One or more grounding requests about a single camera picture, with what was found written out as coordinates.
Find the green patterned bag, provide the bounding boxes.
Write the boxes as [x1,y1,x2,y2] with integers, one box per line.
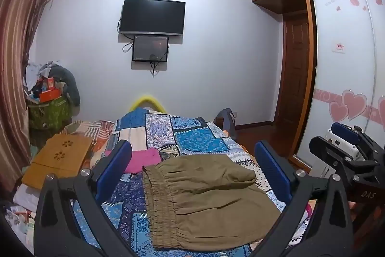
[28,94,73,131]

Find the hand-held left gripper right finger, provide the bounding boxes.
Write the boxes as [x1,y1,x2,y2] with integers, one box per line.
[250,141,354,257]

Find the brown striped curtain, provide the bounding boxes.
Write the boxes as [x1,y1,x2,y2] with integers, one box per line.
[0,0,61,194]

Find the grey backpack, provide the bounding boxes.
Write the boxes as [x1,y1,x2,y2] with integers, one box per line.
[214,108,238,140]

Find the wooden lap tray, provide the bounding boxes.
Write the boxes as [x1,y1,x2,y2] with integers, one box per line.
[22,133,94,190]

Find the pink folded garment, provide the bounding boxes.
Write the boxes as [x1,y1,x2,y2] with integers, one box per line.
[122,148,161,175]

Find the black wall television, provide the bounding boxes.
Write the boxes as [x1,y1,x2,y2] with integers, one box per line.
[119,0,186,36]

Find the person's right forearm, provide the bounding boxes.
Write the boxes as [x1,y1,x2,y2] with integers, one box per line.
[349,201,385,247]

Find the striped cloth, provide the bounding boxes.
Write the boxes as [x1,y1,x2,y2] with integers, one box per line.
[62,120,115,155]

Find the grey plush toy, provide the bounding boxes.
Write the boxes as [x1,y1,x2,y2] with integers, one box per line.
[45,64,81,108]

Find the khaki pants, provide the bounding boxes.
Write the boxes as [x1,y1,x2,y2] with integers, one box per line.
[142,154,282,251]

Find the blue patchwork blanket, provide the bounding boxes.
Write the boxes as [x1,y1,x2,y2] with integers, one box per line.
[69,109,310,257]

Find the small black monitor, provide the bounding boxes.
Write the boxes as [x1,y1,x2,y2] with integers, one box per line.
[132,36,169,62]

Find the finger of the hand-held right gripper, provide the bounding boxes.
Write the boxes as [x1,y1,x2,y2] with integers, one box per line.
[331,122,385,155]
[309,136,379,182]

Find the orange box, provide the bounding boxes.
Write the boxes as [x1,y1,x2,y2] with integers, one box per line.
[39,88,64,103]

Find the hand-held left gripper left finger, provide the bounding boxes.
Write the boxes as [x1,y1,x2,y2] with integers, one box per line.
[33,139,133,257]

